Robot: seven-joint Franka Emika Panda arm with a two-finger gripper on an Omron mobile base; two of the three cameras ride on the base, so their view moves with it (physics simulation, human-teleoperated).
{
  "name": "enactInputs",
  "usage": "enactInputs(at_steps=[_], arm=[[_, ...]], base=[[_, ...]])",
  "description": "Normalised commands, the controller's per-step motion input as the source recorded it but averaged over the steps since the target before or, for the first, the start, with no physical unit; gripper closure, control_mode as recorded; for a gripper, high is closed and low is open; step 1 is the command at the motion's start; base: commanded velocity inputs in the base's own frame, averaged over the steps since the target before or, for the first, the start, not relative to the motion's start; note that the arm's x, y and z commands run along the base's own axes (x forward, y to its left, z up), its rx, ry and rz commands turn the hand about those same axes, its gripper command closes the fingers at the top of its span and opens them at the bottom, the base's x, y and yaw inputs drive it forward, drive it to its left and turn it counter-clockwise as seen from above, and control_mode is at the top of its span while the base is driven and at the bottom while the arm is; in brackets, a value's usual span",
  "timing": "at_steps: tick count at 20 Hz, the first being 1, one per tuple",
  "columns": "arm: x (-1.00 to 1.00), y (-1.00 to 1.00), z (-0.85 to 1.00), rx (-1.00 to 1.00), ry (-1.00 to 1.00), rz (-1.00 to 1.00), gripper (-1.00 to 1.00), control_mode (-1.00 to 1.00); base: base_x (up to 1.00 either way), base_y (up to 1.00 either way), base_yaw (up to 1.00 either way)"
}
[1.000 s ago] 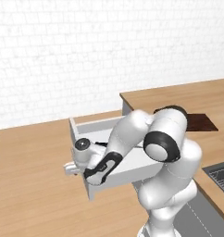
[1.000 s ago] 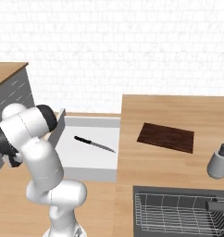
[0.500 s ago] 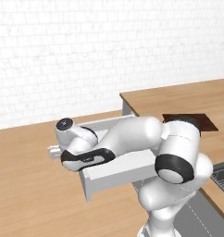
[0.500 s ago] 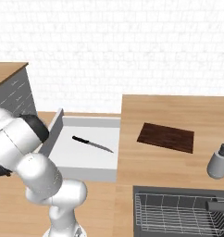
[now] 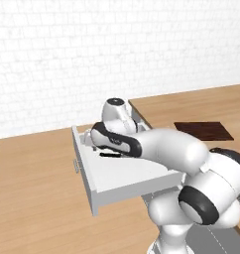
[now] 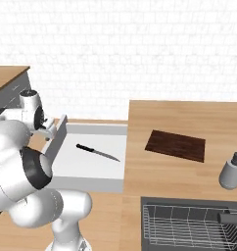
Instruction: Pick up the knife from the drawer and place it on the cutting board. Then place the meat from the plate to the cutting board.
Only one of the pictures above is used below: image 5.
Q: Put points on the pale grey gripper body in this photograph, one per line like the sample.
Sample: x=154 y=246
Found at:
x=88 y=139

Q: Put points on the dark brown cutting board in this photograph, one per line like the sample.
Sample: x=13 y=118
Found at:
x=204 y=130

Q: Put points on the white open drawer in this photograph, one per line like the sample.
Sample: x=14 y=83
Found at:
x=125 y=175

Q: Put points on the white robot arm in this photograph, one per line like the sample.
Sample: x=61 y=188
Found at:
x=178 y=149

